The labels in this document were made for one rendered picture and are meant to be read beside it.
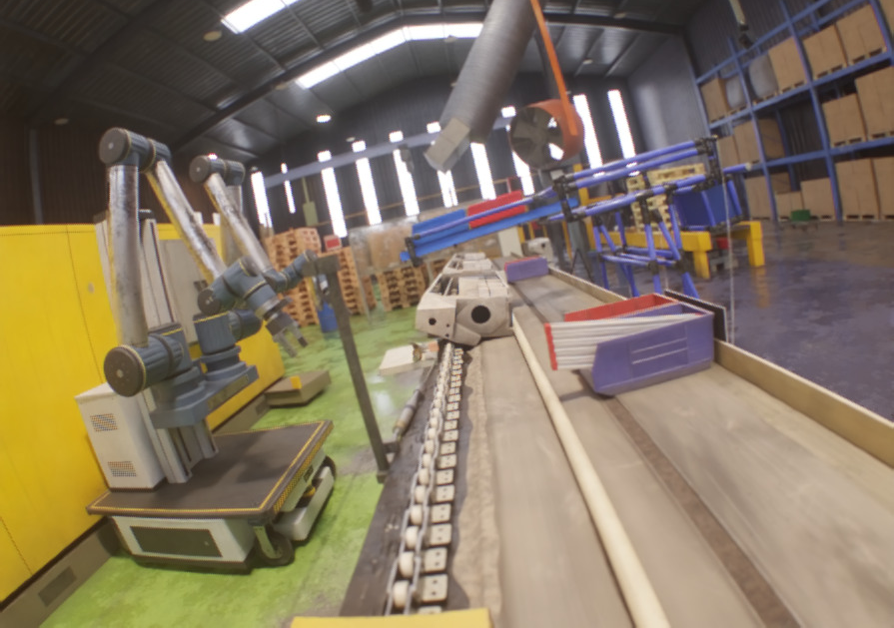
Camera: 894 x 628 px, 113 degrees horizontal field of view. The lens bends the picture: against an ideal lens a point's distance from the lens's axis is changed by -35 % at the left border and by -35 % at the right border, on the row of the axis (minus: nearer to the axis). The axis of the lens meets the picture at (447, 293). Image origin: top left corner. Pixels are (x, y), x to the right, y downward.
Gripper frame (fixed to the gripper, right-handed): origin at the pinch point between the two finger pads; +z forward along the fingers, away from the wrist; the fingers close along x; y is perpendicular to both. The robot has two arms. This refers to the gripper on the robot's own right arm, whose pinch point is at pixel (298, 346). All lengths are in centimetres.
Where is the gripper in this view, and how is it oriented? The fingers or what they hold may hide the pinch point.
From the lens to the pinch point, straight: 168.8
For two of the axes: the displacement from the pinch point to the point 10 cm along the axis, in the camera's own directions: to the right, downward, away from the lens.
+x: -0.1, 1.6, -9.9
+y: -8.0, 5.9, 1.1
